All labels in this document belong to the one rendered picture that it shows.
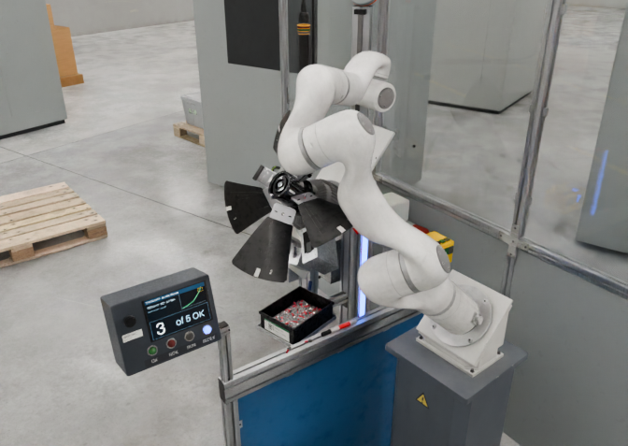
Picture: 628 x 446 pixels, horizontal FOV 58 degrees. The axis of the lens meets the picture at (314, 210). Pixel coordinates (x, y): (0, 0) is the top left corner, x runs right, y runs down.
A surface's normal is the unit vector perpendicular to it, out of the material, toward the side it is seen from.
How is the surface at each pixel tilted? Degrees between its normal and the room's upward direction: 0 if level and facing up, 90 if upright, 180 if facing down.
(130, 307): 75
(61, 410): 0
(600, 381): 90
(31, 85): 90
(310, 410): 90
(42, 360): 0
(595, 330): 90
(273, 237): 51
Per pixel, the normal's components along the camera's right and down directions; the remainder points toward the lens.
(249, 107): -0.58, 0.35
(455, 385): 0.00, -0.90
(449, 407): -0.77, 0.27
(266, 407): 0.57, 0.35
